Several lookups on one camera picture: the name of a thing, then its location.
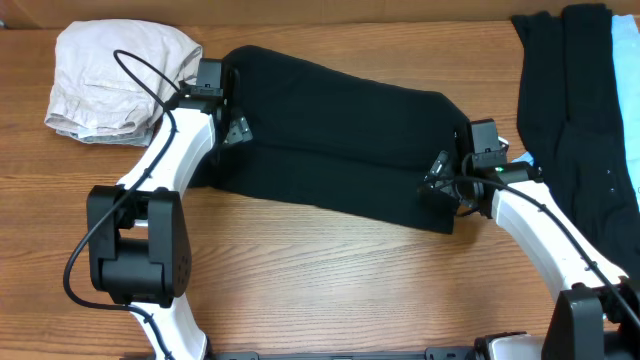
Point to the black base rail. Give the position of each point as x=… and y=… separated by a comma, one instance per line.
x=340, y=356

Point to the black t-shirt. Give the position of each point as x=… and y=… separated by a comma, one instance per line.
x=331, y=140

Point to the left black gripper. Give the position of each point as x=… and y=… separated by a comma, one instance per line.
x=236, y=128

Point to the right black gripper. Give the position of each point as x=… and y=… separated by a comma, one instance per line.
x=439, y=167

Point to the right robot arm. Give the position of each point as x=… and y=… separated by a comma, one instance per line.
x=596, y=313

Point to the grey folded garment under trousers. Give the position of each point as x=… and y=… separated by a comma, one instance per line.
x=139, y=138

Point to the black knit garment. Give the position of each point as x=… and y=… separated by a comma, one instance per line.
x=569, y=120

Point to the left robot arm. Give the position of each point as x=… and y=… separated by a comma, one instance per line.
x=139, y=250

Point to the beige folded trousers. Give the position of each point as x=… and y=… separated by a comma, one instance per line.
x=107, y=70

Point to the light blue garment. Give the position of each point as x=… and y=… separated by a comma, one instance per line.
x=625, y=53

